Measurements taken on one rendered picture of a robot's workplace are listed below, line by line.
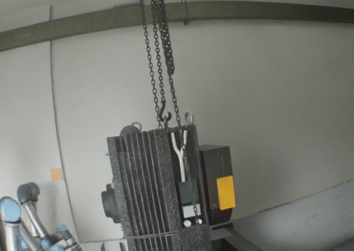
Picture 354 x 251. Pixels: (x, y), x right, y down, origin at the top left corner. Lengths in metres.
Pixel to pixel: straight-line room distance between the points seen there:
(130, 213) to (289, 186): 1.93
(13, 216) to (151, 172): 0.79
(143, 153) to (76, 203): 1.35
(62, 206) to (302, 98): 2.45
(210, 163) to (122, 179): 0.42
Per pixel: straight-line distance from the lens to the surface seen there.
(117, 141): 1.64
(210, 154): 1.58
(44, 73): 2.84
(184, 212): 1.69
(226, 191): 1.60
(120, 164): 1.62
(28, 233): 1.90
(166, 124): 1.74
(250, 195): 3.05
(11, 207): 1.69
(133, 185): 1.61
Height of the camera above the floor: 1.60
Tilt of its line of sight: 2 degrees up
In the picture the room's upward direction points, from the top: 8 degrees counter-clockwise
